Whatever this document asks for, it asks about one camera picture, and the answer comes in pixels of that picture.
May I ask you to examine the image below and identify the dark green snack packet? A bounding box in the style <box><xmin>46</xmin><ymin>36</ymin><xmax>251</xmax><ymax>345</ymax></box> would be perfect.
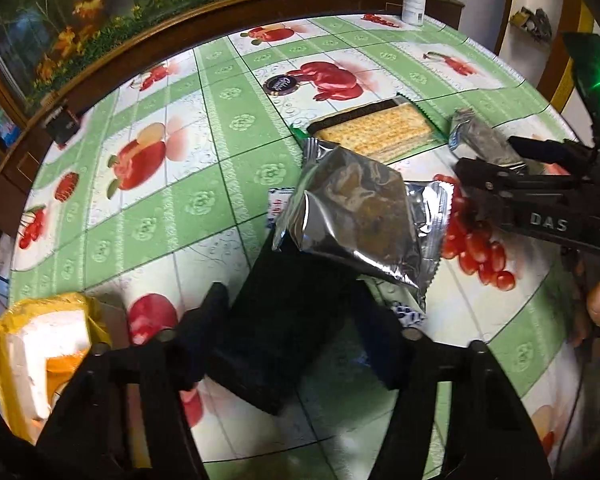
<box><xmin>205</xmin><ymin>237</ymin><xmax>366</xmax><ymax>416</ymax></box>

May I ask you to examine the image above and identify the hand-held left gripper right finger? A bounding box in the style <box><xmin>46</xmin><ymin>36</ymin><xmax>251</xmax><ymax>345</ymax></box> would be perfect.
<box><xmin>347</xmin><ymin>280</ymin><xmax>553</xmax><ymax>480</ymax></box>

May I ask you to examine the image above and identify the silver foil snack packet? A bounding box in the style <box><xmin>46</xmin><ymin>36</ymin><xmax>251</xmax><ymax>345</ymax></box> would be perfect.
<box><xmin>271</xmin><ymin>137</ymin><xmax>455</xmax><ymax>313</ymax></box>

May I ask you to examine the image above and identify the clear green-edged cracker packet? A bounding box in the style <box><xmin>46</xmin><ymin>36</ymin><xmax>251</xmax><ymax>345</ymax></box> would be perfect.
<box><xmin>290</xmin><ymin>95</ymin><xmax>451</xmax><ymax>163</ymax></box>

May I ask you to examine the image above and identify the yellow-edged white box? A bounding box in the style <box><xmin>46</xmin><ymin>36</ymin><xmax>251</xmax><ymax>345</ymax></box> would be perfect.
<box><xmin>0</xmin><ymin>292</ymin><xmax>151</xmax><ymax>468</ymax></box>

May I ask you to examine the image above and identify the glass flower display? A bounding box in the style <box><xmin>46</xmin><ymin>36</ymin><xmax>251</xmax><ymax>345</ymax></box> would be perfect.
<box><xmin>0</xmin><ymin>0</ymin><xmax>376</xmax><ymax>106</ymax></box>

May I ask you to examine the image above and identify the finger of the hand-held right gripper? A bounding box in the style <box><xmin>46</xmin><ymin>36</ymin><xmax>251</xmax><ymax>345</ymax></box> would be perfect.
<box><xmin>508</xmin><ymin>136</ymin><xmax>588</xmax><ymax>163</ymax></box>
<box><xmin>454</xmin><ymin>157</ymin><xmax>536</xmax><ymax>198</ymax></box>

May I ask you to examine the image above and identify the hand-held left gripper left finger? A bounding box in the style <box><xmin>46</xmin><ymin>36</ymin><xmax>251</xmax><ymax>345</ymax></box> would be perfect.
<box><xmin>35</xmin><ymin>282</ymin><xmax>231</xmax><ymax>480</ymax></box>

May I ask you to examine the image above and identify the small dark glass jar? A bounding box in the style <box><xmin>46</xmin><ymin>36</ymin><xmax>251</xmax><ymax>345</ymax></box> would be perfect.
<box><xmin>45</xmin><ymin>105</ymin><xmax>81</xmax><ymax>146</ymax></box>

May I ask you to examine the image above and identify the dark round lid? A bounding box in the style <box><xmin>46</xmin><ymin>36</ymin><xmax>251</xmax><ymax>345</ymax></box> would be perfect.
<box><xmin>262</xmin><ymin>74</ymin><xmax>303</xmax><ymax>96</ymax></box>

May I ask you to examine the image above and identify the dark metal fitting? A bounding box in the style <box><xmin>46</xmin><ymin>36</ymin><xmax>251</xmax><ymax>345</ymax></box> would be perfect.
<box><xmin>510</xmin><ymin>6</ymin><xmax>553</xmax><ymax>41</ymax></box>

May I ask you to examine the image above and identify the silver blue-end snack packet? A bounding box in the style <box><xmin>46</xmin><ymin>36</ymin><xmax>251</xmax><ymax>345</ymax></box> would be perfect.
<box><xmin>447</xmin><ymin>109</ymin><xmax>526</xmax><ymax>167</ymax></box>

